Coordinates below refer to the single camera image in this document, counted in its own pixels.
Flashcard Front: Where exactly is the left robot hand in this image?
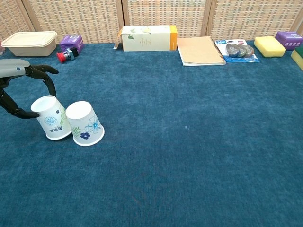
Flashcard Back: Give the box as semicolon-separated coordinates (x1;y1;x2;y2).
0;59;59;119

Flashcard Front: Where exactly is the paper cup with snowflake print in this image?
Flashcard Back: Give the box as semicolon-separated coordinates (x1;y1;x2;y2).
30;95;72;140

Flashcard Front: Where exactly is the paper cup with blue flowers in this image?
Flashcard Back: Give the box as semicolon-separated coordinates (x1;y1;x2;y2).
65;101;105;147

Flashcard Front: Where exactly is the beige lidded lunch box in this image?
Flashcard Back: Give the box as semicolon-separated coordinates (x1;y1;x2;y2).
0;31;58;57

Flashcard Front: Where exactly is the red emergency stop button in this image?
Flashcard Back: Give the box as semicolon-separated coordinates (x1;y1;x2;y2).
56;48;79;64

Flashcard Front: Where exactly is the woven folding screen panel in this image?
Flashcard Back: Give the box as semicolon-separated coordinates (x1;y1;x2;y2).
21;0;125;44
205;0;303;41
121;0;213;38
0;0;36;41

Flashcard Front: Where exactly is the purple cardboard box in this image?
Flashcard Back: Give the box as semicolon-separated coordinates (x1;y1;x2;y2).
275;31;303;51
59;35;84;53

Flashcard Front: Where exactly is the white carton with orange end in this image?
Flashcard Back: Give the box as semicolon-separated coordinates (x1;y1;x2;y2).
113;25;178;52

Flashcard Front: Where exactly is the blue table cloth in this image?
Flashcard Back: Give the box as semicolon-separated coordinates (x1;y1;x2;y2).
0;40;303;227

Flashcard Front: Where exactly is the kraft spiral notebook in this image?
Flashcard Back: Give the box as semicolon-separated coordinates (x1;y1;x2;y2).
177;36;227;67

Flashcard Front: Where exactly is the blue blister pack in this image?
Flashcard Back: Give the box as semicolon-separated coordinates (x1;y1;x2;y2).
214;39;260;64

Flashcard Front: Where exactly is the yellow and green sponge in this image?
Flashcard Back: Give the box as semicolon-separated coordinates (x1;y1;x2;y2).
290;46;303;71

